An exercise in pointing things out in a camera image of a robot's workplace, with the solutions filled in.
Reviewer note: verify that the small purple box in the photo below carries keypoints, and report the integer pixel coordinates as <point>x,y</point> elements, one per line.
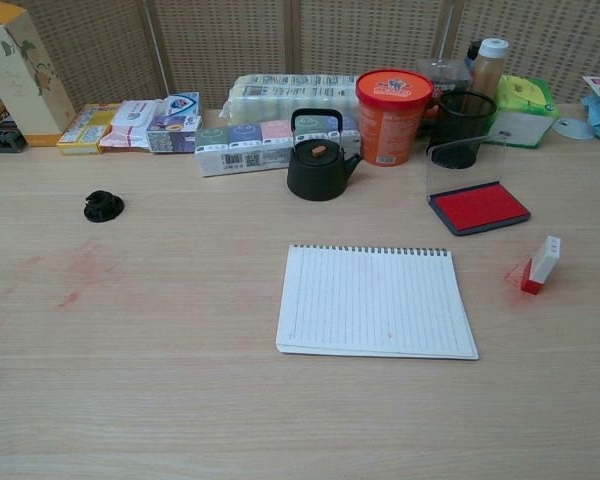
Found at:
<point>172,135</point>

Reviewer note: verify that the woven folding screen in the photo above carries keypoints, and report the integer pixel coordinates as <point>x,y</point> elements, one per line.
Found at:
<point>230,35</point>

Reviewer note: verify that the pale round disc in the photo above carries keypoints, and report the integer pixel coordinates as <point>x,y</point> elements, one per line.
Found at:
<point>572,129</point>

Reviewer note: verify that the small black round cap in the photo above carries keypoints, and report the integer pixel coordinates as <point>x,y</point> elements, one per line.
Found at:
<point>102,207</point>

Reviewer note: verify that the green tissue pack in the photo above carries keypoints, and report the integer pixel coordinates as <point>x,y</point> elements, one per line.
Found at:
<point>525,100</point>

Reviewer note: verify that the white spiral notepad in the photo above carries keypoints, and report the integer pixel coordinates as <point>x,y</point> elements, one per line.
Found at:
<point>370,300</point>

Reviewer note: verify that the large clear tissue bundle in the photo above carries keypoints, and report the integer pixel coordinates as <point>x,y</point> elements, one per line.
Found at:
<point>280,95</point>

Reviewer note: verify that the flat yellow box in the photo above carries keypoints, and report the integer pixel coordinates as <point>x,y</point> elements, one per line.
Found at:
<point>85,130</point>

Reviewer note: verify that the dark bottle black cap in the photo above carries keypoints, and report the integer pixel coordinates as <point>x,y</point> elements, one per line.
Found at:
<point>472,55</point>

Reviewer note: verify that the small red stamp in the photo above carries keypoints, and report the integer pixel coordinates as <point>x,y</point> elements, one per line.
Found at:
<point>542,262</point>

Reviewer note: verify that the blue and white box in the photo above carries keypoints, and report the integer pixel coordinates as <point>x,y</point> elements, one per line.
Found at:
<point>180,105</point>

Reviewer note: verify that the red ink pad clear lid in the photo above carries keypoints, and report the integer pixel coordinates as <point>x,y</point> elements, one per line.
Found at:
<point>480,207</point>

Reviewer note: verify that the pink wet wipes pack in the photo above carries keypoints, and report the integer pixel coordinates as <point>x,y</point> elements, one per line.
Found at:
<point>130,120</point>

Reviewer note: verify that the black mesh pen cup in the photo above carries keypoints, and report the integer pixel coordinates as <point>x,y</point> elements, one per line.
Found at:
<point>460,125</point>

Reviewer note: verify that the black plastic rack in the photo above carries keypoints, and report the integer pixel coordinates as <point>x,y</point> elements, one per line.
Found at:
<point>2,140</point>

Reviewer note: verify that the tall beige gift box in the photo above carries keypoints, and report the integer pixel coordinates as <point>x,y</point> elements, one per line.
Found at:
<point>15,75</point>

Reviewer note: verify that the multicolour pocket tissue pack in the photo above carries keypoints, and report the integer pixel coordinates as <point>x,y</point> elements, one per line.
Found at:
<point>240,145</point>

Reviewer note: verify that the brown bottle white cap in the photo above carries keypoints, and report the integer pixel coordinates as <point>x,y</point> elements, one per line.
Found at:
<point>487,70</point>

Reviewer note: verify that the orange lidded tub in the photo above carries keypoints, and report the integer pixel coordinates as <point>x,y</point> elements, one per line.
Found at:
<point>390,125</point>

